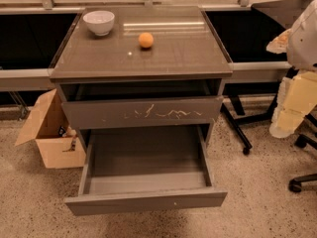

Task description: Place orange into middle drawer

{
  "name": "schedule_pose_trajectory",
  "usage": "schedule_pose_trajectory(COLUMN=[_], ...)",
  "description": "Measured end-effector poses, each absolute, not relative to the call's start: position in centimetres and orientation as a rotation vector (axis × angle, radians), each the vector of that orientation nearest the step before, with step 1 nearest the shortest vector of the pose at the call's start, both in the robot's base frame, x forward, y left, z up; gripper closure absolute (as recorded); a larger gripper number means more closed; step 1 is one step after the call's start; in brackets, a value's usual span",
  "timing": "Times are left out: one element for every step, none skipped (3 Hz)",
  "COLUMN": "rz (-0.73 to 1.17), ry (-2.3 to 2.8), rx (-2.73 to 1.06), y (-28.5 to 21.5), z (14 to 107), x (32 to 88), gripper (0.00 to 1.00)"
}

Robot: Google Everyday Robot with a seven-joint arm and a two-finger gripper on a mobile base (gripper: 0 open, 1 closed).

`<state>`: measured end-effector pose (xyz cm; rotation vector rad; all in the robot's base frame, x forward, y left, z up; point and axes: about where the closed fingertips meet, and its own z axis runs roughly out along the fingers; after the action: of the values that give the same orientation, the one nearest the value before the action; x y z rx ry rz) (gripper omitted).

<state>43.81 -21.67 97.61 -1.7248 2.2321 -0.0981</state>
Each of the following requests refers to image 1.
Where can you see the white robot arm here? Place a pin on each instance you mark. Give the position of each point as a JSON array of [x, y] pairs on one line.
[[302, 43]]

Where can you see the grey drawer cabinet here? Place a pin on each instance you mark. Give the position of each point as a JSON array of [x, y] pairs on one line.
[[184, 49]]

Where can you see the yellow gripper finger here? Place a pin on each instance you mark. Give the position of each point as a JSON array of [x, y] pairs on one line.
[[279, 44], [296, 98]]

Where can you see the black office chair base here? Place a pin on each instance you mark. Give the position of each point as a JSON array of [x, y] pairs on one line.
[[302, 141]]

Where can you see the scratched middle grey drawer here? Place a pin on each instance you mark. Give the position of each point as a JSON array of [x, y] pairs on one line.
[[139, 104]]

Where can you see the open bottom grey drawer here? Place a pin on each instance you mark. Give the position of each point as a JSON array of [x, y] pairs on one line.
[[145, 169]]

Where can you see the open cardboard box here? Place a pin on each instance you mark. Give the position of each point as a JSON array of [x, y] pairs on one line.
[[48, 127]]

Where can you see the orange fruit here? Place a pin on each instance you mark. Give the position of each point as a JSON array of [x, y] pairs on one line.
[[146, 40]]

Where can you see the white ceramic bowl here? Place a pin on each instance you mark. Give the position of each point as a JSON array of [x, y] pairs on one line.
[[99, 22]]

